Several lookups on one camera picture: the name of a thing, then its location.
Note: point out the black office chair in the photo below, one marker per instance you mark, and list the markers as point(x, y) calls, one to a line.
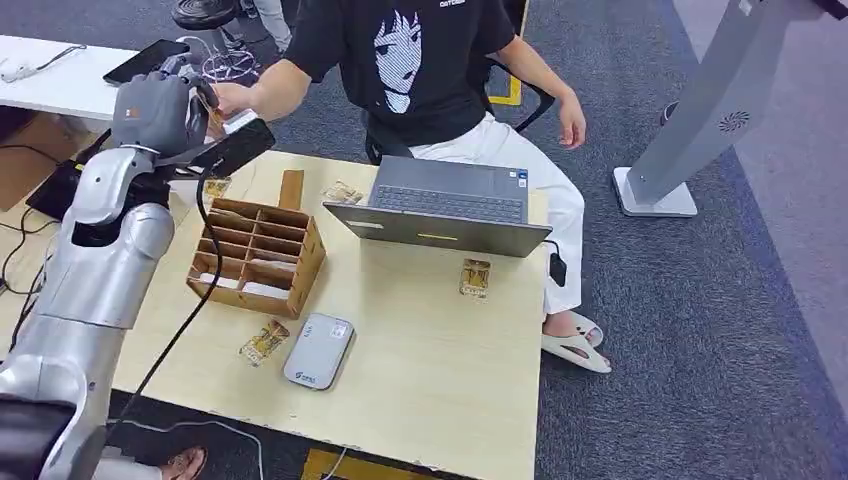
point(536, 106)

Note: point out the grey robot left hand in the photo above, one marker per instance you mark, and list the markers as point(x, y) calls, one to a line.
point(152, 112)

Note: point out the grey kiosk stand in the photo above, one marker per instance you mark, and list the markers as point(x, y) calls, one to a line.
point(722, 99)

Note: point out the small white device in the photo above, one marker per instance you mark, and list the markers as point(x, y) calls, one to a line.
point(16, 71)

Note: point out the person's foot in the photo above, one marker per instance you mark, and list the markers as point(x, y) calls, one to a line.
point(184, 464)

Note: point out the black router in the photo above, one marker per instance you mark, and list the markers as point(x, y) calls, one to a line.
point(56, 192)

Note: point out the person's left hand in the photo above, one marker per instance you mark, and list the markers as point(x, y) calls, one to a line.
point(574, 119)

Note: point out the grey laptop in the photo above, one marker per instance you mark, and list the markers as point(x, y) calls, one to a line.
point(450, 228)

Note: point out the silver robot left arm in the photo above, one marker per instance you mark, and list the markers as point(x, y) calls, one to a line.
point(93, 278)

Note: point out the white card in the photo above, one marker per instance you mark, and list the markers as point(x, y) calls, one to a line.
point(218, 281)
point(265, 290)

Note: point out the white desk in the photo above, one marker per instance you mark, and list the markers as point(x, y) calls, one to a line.
point(60, 86)

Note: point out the wooden slat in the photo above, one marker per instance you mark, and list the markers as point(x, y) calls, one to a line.
point(291, 191)

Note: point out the black smartphone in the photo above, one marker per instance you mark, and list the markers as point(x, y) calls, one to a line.
point(146, 61)

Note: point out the black laptop charger plug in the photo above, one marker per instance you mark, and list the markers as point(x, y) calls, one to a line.
point(558, 268)

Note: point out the black stool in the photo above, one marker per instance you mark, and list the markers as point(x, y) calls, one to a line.
point(205, 12)

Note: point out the wooden card box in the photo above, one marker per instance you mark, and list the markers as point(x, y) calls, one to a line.
point(305, 265)

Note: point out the person's right hand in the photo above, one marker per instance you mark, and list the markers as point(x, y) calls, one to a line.
point(235, 99)

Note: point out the grey card reader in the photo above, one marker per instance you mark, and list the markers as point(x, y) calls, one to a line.
point(318, 351)

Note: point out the gold printed card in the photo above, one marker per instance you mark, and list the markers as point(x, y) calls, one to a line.
point(215, 119)
point(217, 187)
point(265, 342)
point(342, 193)
point(475, 278)

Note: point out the seated person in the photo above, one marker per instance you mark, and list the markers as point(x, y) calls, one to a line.
point(424, 86)

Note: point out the standing person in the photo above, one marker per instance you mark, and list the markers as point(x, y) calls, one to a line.
point(272, 23)

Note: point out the brown cardboard box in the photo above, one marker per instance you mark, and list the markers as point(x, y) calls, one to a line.
point(33, 152)

